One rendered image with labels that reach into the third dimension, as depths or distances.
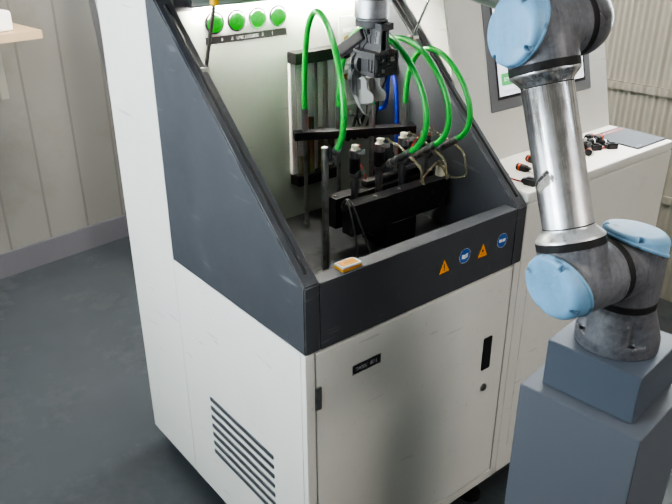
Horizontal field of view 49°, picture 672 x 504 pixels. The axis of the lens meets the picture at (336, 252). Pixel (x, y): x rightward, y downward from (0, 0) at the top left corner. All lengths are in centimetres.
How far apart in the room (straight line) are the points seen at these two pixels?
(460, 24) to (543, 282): 95
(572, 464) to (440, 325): 49
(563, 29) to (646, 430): 71
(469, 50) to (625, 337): 95
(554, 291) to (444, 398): 77
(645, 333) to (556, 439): 27
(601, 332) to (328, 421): 63
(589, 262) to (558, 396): 33
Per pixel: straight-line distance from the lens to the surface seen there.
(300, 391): 160
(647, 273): 134
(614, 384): 141
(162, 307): 214
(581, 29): 127
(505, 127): 214
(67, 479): 255
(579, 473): 151
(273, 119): 195
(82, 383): 295
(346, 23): 205
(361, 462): 184
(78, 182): 389
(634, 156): 228
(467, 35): 204
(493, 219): 181
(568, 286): 122
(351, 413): 171
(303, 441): 168
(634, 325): 140
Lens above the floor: 165
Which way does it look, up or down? 26 degrees down
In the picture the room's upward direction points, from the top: straight up
